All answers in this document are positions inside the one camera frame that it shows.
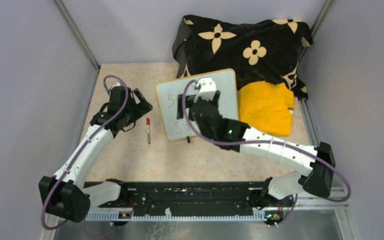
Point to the whiteboard with yellow rim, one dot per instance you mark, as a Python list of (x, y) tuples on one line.
[(169, 95)]

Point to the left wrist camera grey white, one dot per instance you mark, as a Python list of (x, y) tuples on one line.
[(116, 85)]

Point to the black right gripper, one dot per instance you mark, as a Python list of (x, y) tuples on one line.
[(180, 113)]

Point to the aluminium corner post left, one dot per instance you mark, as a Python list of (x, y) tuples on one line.
[(75, 31)]

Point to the aluminium frame rail front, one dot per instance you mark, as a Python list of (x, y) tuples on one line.
[(269, 216)]

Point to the aluminium corner post right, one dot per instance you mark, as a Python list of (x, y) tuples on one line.
[(321, 17)]

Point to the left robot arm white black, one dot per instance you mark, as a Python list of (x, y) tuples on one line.
[(64, 194)]

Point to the aluminium corner post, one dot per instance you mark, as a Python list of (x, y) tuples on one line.
[(321, 17), (75, 31)]

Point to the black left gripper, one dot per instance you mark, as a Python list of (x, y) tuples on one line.
[(142, 108)]

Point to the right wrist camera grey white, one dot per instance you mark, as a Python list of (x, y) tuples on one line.
[(206, 89)]

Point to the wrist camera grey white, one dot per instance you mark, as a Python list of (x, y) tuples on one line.
[(116, 85), (206, 89)]

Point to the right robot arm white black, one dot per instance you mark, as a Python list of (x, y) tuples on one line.
[(313, 165)]

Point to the folded yellow garment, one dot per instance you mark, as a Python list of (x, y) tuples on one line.
[(267, 107)]

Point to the black blanket with beige flowers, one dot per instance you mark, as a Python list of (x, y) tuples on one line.
[(266, 51)]

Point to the red capped marker pen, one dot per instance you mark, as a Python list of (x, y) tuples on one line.
[(148, 128)]

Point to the aluminium side rail right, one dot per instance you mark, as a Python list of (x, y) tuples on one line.
[(310, 122)]

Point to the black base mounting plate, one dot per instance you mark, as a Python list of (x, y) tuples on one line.
[(196, 199)]

